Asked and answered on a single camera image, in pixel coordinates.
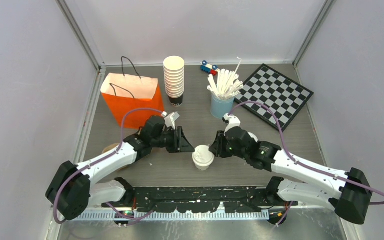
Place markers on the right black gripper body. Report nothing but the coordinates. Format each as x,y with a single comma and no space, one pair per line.
224,149

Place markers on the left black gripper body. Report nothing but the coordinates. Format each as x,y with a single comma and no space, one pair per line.
173,140

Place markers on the white plastic cup lid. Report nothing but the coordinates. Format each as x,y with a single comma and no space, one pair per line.
202,155

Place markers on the white paper coffee cup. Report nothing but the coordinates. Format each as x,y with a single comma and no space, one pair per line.
202,167

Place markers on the stack of paper cups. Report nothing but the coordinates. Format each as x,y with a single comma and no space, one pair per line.
174,80

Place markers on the stack of white lids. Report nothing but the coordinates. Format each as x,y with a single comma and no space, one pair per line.
253,136

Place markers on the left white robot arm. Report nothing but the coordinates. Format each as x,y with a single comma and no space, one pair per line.
75,187

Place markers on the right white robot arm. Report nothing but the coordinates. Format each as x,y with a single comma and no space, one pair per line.
300,180

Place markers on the blue straw holder cup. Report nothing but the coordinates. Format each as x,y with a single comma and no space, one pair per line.
218,108

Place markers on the bundle of white straws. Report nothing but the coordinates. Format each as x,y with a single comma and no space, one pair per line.
227,84

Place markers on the brown cardboard cup carrier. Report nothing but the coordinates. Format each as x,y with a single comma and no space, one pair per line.
110,147

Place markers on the orange paper bag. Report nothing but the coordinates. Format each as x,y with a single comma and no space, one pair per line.
132,98

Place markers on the red blue toy car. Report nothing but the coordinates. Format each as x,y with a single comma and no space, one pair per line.
208,68

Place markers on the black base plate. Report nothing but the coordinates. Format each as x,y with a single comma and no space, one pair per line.
234,199

